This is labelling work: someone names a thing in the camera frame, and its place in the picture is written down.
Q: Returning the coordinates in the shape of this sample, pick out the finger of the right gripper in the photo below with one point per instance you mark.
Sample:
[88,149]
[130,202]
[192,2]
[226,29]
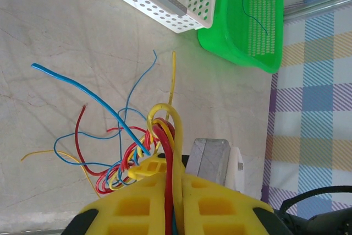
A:
[138,173]

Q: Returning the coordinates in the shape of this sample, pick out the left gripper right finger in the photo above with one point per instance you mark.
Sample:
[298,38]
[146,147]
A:
[244,210]

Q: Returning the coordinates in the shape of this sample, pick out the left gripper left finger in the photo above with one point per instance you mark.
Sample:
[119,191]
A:
[158,204]

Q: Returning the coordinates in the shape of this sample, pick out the green plastic basket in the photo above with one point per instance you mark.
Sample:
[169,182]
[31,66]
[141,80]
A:
[233,39]

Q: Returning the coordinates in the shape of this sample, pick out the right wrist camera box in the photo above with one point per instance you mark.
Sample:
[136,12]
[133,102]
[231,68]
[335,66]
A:
[206,160]

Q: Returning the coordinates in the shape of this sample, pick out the aluminium frame post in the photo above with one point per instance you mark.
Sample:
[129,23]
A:
[316,5]

